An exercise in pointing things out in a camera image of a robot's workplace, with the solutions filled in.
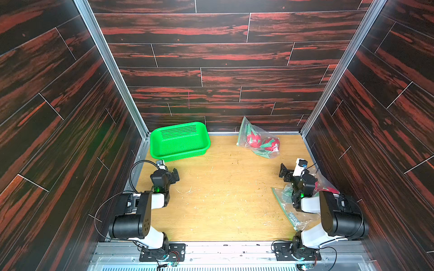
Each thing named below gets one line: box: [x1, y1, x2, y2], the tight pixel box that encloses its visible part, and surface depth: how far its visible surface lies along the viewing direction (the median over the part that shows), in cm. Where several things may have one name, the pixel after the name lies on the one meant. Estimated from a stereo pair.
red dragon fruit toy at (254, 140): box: [246, 131, 262, 148], surface depth 109 cm
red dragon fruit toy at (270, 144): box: [259, 137, 280, 152], surface depth 104 cm
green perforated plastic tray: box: [150, 121, 211, 163], surface depth 114 cm
